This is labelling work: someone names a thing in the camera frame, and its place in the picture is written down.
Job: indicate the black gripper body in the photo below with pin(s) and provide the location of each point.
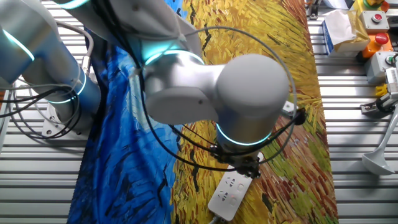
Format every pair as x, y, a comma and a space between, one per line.
244, 165

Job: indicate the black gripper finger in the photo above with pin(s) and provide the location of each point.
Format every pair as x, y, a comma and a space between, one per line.
254, 172

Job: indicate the white four-socket power strip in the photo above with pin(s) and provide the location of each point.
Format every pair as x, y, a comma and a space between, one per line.
225, 200

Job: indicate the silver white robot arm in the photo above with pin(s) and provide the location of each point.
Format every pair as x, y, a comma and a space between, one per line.
248, 87

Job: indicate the Van Gogh wheatfield print cloth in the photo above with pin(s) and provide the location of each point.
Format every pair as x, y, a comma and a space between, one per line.
295, 186

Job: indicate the pale grey bulb-shaped fixture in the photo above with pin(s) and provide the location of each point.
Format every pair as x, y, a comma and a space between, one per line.
377, 161

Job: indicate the yellow plastic clip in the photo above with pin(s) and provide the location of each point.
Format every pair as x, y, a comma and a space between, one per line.
381, 90

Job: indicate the grey box with green button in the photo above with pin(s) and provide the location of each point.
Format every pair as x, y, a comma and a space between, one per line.
377, 67

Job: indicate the tissue box with white tissue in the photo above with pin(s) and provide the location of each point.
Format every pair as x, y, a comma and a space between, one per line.
342, 31

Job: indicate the grey box with red button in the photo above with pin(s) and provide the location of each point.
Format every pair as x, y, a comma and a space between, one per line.
373, 23

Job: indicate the metal clamp bracket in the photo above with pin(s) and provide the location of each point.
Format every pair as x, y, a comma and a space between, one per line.
313, 9

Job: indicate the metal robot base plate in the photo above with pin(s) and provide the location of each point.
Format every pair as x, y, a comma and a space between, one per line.
49, 129

